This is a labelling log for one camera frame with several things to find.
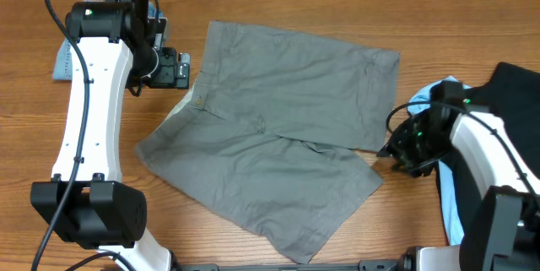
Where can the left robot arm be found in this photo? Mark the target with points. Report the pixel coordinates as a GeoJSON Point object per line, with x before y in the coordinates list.
{"type": "Point", "coordinates": [117, 47]}

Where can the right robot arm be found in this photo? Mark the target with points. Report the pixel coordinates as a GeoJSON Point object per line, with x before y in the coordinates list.
{"type": "Point", "coordinates": [504, 233]}

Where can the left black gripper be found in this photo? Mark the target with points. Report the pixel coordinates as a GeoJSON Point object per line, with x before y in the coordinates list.
{"type": "Point", "coordinates": [168, 77]}

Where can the grey shorts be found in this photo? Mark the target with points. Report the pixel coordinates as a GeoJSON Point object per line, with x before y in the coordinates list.
{"type": "Point", "coordinates": [269, 135]}

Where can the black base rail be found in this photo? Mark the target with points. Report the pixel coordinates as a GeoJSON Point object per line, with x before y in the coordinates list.
{"type": "Point", "coordinates": [364, 265]}

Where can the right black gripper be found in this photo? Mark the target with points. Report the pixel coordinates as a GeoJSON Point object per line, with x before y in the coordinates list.
{"type": "Point", "coordinates": [396, 149]}

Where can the folded blue denim jeans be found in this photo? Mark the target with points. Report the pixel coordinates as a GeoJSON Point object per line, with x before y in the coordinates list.
{"type": "Point", "coordinates": [63, 69]}

